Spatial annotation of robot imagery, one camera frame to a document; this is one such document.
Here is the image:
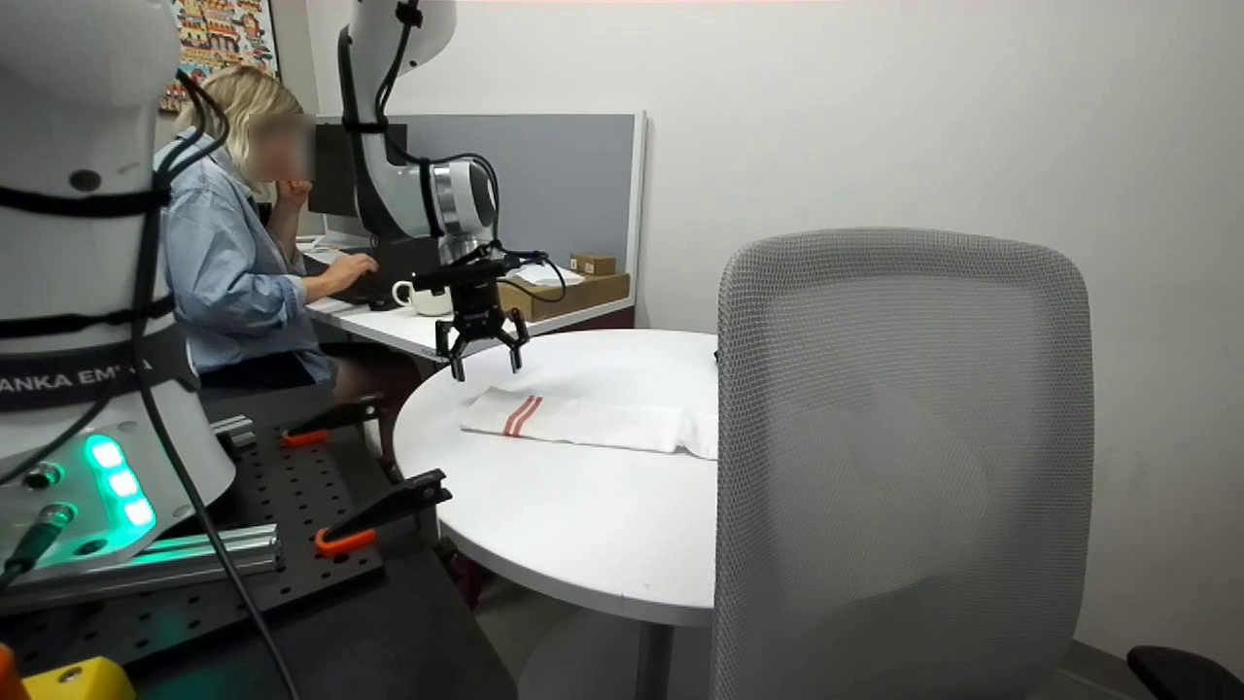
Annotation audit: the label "black computer monitor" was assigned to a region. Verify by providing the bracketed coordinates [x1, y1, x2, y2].
[309, 120, 380, 225]

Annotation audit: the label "flat cardboard box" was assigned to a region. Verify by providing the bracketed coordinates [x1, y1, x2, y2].
[497, 267, 634, 321]

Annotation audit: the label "grey mesh office chair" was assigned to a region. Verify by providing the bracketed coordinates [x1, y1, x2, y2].
[708, 225, 1094, 700]

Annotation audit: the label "colourful wall poster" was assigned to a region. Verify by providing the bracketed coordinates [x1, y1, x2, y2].
[171, 0, 283, 81]

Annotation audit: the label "person in blue shirt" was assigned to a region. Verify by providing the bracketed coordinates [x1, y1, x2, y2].
[150, 64, 380, 390]

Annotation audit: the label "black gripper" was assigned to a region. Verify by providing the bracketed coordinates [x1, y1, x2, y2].
[432, 246, 532, 386]

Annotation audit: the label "aluminium rail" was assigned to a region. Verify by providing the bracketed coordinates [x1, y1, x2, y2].
[0, 519, 283, 615]

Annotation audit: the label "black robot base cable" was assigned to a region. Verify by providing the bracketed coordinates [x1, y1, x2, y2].
[126, 68, 299, 700]

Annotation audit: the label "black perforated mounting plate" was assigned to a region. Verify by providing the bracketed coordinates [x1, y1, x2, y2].
[0, 413, 392, 674]

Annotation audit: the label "white mug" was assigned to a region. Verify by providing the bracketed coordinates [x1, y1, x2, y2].
[390, 270, 456, 321]

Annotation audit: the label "yellow box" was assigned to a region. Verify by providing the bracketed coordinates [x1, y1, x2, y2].
[18, 652, 141, 700]

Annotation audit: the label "grey desk partition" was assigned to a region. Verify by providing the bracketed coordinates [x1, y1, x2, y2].
[399, 108, 650, 307]

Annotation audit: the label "white towel with red stripes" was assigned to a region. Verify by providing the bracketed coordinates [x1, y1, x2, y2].
[457, 390, 719, 464]

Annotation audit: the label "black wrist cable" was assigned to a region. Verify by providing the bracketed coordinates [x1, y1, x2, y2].
[497, 241, 576, 299]

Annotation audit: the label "white office desk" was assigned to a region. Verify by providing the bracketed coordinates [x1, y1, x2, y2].
[301, 287, 637, 364]

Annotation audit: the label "black chair part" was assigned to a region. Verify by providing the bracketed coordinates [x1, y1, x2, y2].
[1123, 641, 1244, 700]

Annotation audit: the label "black orange clamp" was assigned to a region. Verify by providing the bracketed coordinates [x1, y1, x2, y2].
[275, 392, 390, 453]
[309, 466, 456, 565]

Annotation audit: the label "white paper sheets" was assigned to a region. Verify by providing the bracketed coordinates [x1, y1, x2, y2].
[510, 261, 592, 290]

